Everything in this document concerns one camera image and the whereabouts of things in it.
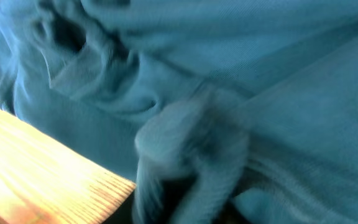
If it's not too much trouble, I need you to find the blue polo shirt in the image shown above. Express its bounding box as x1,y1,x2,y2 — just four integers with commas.
0,0,358,223

